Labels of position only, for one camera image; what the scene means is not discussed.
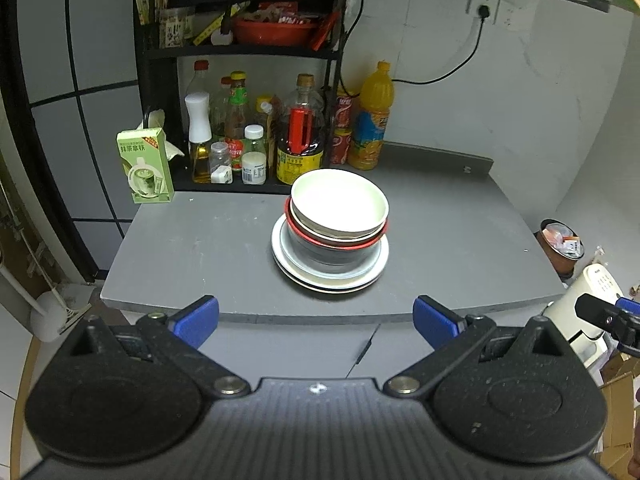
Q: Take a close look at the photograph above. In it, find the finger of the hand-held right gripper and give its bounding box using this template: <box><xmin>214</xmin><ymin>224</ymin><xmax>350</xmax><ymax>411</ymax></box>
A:
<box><xmin>574</xmin><ymin>293</ymin><xmax>640</xmax><ymax>358</ymax></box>

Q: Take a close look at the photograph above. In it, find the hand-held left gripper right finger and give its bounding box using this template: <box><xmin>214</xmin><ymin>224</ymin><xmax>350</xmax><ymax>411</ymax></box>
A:
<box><xmin>385</xmin><ymin>295</ymin><xmax>574</xmax><ymax>401</ymax></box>

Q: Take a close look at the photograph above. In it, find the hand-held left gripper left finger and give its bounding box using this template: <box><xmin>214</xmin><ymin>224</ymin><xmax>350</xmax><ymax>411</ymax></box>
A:
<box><xmin>62</xmin><ymin>295</ymin><xmax>252</xmax><ymax>397</ymax></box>

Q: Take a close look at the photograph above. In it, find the small white plate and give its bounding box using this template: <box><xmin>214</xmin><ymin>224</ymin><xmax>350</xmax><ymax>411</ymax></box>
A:
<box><xmin>280</xmin><ymin>220</ymin><xmax>384</xmax><ymax>282</ymax></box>

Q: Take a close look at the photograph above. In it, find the deep white plate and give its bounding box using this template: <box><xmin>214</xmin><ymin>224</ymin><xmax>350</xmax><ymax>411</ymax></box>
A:
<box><xmin>271</xmin><ymin>214</ymin><xmax>390</xmax><ymax>289</ymax></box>

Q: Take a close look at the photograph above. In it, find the red and black bowl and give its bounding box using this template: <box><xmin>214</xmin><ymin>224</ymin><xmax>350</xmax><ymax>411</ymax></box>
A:
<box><xmin>284</xmin><ymin>197</ymin><xmax>390</xmax><ymax>267</ymax></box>

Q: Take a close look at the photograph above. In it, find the cream ceramic bowl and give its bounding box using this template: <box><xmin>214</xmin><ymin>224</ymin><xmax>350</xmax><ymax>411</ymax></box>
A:
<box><xmin>290</xmin><ymin>169</ymin><xmax>390</xmax><ymax>234</ymax></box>
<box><xmin>288</xmin><ymin>205</ymin><xmax>389</xmax><ymax>242</ymax></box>

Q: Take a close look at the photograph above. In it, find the white air fryer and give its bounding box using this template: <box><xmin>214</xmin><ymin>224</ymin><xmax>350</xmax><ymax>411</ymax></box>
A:
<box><xmin>542</xmin><ymin>264</ymin><xmax>626</xmax><ymax>372</ymax></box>

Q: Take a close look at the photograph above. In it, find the dark red bowl with packets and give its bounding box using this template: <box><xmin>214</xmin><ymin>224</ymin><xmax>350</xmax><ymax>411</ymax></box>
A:
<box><xmin>537</xmin><ymin>218</ymin><xmax>585</xmax><ymax>277</ymax></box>

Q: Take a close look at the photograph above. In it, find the cardboard box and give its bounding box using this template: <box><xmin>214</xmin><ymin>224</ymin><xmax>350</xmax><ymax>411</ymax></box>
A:
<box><xmin>597</xmin><ymin>355</ymin><xmax>640</xmax><ymax>467</ymax></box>

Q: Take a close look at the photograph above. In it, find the white mop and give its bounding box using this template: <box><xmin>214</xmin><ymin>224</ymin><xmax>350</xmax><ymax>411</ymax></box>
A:
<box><xmin>0</xmin><ymin>260</ymin><xmax>94</xmax><ymax>344</ymax></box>

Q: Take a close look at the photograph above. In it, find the small clear spice jar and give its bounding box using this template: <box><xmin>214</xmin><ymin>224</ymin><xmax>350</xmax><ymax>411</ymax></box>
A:
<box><xmin>210</xmin><ymin>141</ymin><xmax>234</xmax><ymax>185</ymax></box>

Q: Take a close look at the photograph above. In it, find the green paper box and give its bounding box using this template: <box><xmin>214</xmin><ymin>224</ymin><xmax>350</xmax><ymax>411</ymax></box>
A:
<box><xmin>116</xmin><ymin>127</ymin><xmax>176</xmax><ymax>205</ymax></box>

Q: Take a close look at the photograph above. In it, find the white-capped seasoning bottle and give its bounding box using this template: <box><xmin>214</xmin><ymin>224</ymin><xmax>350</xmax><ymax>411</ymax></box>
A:
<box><xmin>241</xmin><ymin>125</ymin><xmax>268</xmax><ymax>186</ymax></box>

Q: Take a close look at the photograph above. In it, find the soy sauce bottle yellow label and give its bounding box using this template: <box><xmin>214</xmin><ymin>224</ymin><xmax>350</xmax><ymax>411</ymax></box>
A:
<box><xmin>276</xmin><ymin>74</ymin><xmax>326</xmax><ymax>186</ymax></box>

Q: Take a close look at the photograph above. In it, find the white crumpled paper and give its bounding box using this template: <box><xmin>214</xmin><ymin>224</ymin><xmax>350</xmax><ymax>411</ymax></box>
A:
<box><xmin>142</xmin><ymin>107</ymin><xmax>186</xmax><ymax>162</ymax></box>

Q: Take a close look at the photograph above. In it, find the orange juice bottle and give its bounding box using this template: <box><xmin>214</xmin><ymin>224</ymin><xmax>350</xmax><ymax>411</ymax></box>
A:
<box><xmin>347</xmin><ymin>61</ymin><xmax>396</xmax><ymax>171</ymax></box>

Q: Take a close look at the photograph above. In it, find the white spray oil bottle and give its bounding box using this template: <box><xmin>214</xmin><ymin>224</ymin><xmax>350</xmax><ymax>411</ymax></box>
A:
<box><xmin>184</xmin><ymin>92</ymin><xmax>215</xmax><ymax>184</ymax></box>

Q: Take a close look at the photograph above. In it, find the green-label sauce bottle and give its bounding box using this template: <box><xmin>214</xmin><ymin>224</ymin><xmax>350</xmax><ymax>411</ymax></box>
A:
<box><xmin>224</xmin><ymin>71</ymin><xmax>251</xmax><ymax>157</ymax></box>

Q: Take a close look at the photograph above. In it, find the clear bottle red cap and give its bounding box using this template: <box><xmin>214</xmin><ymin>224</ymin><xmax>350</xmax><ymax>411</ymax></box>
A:
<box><xmin>192</xmin><ymin>60</ymin><xmax>221</xmax><ymax>111</ymax></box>

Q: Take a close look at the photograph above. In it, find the black metal kitchen rack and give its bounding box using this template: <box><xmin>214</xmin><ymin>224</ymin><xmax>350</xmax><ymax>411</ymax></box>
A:
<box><xmin>134</xmin><ymin>0</ymin><xmax>352</xmax><ymax>196</ymax></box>

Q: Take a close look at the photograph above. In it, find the red plastic basket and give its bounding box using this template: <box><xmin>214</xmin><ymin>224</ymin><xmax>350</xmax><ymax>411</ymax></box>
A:
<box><xmin>231</xmin><ymin>14</ymin><xmax>321</xmax><ymax>47</ymax></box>

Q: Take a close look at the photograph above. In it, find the white wall socket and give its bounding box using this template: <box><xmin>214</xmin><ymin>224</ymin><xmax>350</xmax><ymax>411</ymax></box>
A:
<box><xmin>496</xmin><ymin>0</ymin><xmax>537</xmax><ymax>32</ymax></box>
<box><xmin>466</xmin><ymin>0</ymin><xmax>500</xmax><ymax>26</ymax></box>

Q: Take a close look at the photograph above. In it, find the black plug cable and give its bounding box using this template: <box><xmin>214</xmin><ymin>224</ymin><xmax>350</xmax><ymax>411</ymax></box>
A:
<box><xmin>390</xmin><ymin>4</ymin><xmax>492</xmax><ymax>86</ymax></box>

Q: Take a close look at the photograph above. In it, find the black hanging cable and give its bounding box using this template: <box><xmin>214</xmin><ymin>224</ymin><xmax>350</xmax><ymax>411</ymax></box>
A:
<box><xmin>344</xmin><ymin>0</ymin><xmax>365</xmax><ymax>53</ymax></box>

